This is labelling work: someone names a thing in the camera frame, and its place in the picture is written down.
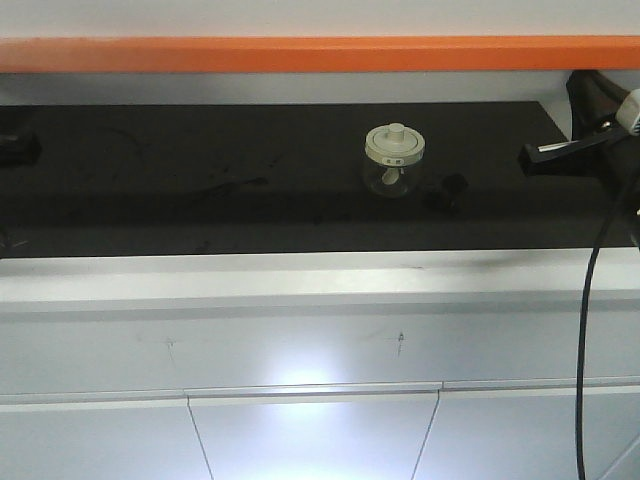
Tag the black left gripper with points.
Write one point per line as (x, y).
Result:
(19, 148)

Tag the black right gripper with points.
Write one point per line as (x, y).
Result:
(594, 100)

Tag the glass jar with white lid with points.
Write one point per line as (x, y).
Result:
(393, 160)

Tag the black small object on worktop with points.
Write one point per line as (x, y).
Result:
(444, 198)

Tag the white fume hood cabinet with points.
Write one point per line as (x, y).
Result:
(197, 284)

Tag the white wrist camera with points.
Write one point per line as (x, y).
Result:
(628, 113)

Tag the orange sash handle bar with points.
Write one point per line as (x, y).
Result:
(318, 54)

